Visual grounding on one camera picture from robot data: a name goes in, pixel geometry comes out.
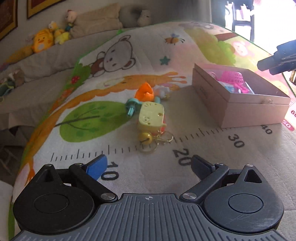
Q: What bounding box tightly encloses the framed wall picture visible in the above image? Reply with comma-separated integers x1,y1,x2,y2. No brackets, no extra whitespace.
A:
27,0,65,19

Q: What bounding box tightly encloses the teal plastic crank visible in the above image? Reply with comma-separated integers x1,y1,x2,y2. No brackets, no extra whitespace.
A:
125,98,163,118

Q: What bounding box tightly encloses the yellow duck plush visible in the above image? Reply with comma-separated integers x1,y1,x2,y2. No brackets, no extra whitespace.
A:
5,29,54,64

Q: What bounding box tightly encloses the grey plush toy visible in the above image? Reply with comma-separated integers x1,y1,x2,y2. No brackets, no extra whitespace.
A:
119,6,152,28

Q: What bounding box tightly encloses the beige folded blanket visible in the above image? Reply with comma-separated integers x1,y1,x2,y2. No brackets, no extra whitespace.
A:
70,3,123,38

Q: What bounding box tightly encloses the blue white plastic bag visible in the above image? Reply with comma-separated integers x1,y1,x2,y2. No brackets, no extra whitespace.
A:
218,81,254,94

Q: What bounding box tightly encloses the pale pink squishy toy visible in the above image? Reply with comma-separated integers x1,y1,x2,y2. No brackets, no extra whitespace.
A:
153,85,171,100

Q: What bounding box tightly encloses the doll with red hat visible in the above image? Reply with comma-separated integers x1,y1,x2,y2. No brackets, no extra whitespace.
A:
65,9,77,32

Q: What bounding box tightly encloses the pink cardboard box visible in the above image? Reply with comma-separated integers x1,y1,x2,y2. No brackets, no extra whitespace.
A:
192,63,290,128

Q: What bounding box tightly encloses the colourful cartoon play mat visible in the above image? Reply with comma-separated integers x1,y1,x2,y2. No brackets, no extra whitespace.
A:
12,22,295,240

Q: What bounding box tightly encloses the small yellow plush toy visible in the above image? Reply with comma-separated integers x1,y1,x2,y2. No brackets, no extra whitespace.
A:
48,21,70,45

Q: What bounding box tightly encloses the beige sofa cover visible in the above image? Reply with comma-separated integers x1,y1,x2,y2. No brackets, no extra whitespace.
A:
0,29,121,144

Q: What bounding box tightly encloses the pink plastic strainer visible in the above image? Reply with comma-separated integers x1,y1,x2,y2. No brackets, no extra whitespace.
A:
217,71,248,85

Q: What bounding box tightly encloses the gold bell with keyrings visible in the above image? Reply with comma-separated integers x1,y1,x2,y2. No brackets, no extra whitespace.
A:
138,131,174,153

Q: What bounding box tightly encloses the orange plastic cup toy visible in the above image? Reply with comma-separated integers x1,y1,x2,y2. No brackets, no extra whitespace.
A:
134,82,154,102

